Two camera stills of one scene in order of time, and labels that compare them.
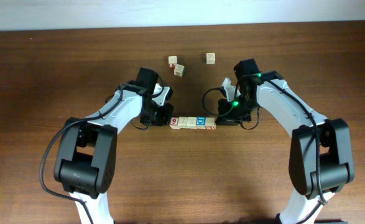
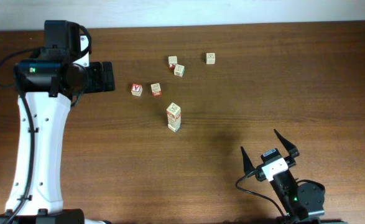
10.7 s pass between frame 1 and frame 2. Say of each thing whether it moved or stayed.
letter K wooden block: stayed
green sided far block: stayed
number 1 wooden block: moved
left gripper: moved
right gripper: moved
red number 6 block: stayed
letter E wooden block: stayed
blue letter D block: moved
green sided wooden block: moved
